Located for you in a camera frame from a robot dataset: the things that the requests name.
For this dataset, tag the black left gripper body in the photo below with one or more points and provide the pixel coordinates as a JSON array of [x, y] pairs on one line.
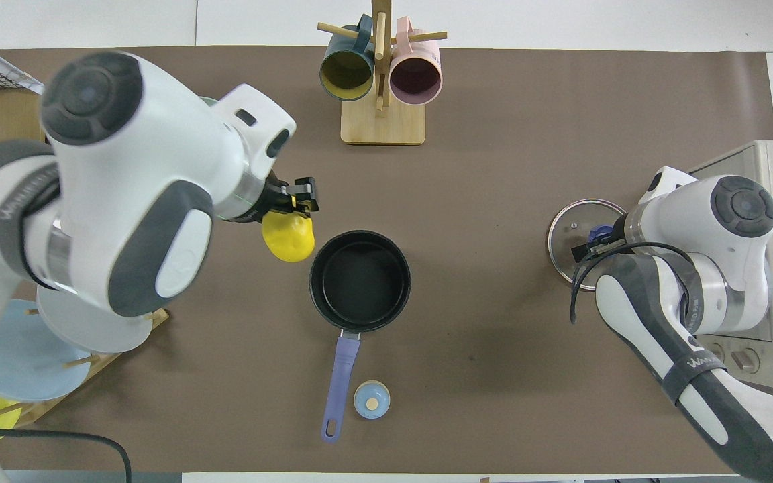
[[274, 194]]

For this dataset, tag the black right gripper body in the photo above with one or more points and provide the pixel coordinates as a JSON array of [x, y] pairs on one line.
[[609, 241]]

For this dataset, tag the glass lid purple knob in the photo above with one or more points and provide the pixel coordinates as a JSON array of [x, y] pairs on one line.
[[564, 228]]

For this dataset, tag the yellow potato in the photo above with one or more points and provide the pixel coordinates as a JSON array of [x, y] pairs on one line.
[[289, 238]]

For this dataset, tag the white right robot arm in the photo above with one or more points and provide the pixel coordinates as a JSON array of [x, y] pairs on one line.
[[695, 208]]

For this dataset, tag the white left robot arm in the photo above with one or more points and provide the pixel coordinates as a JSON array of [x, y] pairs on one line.
[[145, 154]]

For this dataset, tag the light green plate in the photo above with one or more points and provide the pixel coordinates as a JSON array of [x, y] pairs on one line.
[[209, 101]]

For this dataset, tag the grey plate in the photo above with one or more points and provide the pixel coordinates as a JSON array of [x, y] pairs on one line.
[[84, 332]]

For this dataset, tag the wooden plate rack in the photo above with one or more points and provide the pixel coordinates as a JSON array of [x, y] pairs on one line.
[[91, 365]]

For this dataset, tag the light blue plate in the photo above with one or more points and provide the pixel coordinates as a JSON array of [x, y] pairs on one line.
[[24, 369]]

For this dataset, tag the wooden mug tree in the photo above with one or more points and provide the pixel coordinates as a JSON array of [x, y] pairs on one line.
[[382, 124]]

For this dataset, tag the dark blue mug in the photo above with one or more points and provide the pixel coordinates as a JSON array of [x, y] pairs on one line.
[[346, 70]]

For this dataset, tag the brown table mat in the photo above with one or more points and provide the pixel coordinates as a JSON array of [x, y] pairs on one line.
[[494, 369]]

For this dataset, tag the pink mug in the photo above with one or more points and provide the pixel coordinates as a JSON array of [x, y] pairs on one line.
[[415, 77]]

